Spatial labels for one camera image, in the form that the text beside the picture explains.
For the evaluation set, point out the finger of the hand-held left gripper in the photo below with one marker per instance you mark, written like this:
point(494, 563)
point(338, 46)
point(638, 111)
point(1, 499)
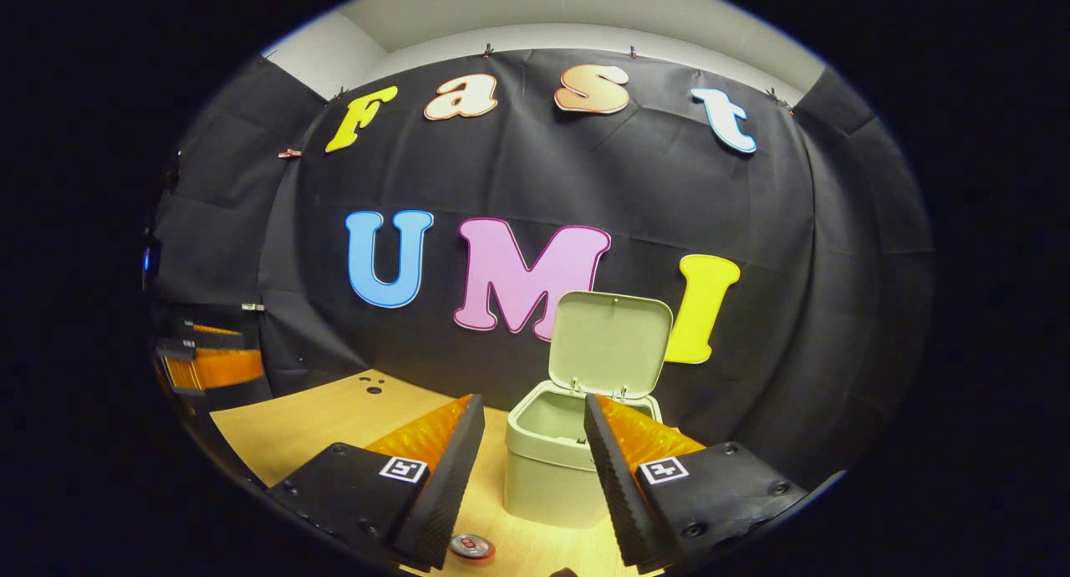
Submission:
point(226, 368)
point(201, 336)

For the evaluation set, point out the green desktop garbage bin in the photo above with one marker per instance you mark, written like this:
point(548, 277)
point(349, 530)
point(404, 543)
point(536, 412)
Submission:
point(543, 477)

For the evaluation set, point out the orange pop can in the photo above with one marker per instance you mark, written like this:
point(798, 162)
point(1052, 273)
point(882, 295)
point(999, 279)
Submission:
point(471, 548)

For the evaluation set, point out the pink cloth clip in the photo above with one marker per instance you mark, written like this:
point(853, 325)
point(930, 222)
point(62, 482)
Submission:
point(290, 154)

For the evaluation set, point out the wooden desktop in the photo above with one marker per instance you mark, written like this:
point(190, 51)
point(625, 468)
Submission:
point(334, 426)

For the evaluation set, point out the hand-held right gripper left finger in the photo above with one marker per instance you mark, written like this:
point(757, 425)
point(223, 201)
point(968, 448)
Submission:
point(443, 493)

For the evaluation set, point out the black backdrop cloth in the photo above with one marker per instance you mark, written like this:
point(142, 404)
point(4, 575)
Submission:
point(585, 184)

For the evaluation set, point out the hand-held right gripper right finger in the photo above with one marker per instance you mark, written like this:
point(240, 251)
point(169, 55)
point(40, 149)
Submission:
point(623, 493)

